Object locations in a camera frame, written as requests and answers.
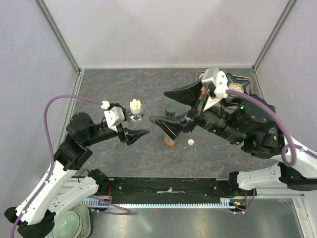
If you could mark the clear bottle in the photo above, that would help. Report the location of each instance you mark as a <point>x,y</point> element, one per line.
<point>135,115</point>

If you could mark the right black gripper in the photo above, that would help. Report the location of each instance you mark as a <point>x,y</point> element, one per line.
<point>188,94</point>

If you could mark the orange drink bottle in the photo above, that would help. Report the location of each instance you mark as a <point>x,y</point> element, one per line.
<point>168,141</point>

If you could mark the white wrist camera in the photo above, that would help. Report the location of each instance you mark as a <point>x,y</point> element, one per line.
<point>215,83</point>
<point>114,114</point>

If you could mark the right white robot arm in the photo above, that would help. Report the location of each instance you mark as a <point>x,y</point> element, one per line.
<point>247,121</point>

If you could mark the blue star-shaped dish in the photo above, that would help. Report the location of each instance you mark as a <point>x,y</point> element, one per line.
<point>233,99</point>

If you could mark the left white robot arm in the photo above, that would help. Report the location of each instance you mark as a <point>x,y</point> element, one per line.
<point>36,216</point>

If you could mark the slotted cable duct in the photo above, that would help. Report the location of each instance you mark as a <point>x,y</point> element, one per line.
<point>224,203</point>

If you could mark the green ceramic plate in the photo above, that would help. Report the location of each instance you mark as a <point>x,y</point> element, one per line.
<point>87,227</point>

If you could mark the pink mug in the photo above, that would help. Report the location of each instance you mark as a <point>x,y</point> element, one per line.
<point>203,90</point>

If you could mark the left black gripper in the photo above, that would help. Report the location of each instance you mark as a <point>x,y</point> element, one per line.
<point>132,135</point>

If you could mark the green ceramic bowl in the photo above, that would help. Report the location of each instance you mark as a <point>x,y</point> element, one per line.
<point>68,226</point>

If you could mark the cream bottle cap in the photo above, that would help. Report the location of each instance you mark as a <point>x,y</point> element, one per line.
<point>135,106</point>

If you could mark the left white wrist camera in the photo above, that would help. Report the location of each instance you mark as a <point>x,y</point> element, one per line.
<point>114,114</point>

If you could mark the green label water bottle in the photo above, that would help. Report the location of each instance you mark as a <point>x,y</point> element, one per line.
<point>170,108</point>

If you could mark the white bottle cap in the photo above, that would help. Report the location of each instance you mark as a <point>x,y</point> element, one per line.
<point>190,142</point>

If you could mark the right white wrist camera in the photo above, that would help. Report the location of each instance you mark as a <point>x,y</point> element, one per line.
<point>215,83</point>

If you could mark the metal tray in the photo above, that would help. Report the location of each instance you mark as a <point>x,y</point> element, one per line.
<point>200,74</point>

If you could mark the small patterned bowl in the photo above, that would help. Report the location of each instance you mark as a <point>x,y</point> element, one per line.
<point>236,87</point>

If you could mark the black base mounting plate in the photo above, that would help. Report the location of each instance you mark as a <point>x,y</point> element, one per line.
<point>120,186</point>

